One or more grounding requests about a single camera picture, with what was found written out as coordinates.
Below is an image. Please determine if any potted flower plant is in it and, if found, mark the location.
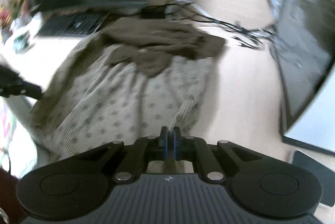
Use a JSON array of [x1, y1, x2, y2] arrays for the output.
[[1, 0, 34, 44]]

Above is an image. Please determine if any black keyboard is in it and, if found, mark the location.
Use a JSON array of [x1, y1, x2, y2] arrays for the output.
[[36, 11, 109, 37]]

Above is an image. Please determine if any white glass-sided computer case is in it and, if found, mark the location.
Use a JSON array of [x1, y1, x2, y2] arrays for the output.
[[271, 0, 334, 155]]

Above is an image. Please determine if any brown polka dot sweater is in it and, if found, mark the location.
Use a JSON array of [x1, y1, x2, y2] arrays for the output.
[[30, 18, 225, 159]]

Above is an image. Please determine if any black cable bundle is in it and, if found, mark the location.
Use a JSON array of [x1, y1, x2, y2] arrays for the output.
[[141, 1, 278, 51]]

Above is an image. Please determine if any green lidded jar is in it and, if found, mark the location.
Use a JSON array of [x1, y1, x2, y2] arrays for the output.
[[13, 32, 33, 54]]

